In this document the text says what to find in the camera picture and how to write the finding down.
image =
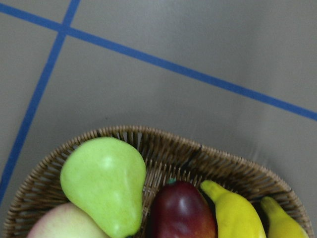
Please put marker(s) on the yellow banana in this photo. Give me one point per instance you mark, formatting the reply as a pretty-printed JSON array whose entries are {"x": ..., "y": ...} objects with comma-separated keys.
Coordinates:
[
  {"x": 235, "y": 215},
  {"x": 281, "y": 225}
]

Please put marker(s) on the brown wicker basket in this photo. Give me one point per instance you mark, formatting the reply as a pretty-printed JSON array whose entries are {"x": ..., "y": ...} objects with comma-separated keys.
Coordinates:
[{"x": 166, "y": 156}]

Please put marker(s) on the green pear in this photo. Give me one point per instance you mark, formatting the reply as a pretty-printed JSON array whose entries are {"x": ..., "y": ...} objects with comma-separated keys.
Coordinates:
[{"x": 105, "y": 177}]

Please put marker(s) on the red apple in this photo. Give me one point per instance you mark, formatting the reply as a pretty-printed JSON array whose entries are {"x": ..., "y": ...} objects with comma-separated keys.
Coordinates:
[{"x": 180, "y": 211}]

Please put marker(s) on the pink peach apple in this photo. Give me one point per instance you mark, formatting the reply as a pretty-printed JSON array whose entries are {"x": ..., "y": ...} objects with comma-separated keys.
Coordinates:
[{"x": 66, "y": 221}]

